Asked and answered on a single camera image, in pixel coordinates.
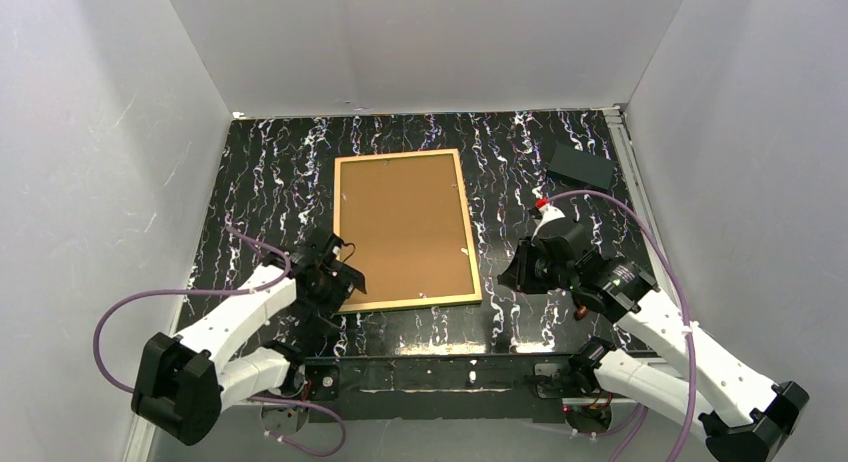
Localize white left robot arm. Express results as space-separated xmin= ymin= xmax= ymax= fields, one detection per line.
xmin=131 ymin=229 xmax=366 ymax=446

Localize green wooden photo frame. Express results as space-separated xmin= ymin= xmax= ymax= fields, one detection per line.
xmin=333 ymin=149 xmax=482 ymax=313

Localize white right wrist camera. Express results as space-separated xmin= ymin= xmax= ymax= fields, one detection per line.
xmin=532 ymin=198 xmax=569 ymax=239

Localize black rectangular box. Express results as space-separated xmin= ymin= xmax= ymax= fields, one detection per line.
xmin=547 ymin=144 xmax=615 ymax=192

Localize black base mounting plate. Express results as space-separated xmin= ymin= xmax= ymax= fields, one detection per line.
xmin=304 ymin=353 xmax=620 ymax=424

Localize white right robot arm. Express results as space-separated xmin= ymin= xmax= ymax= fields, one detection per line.
xmin=497 ymin=219 xmax=810 ymax=461

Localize aluminium rail frame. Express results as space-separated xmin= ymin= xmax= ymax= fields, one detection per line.
xmin=122 ymin=106 xmax=753 ymax=462

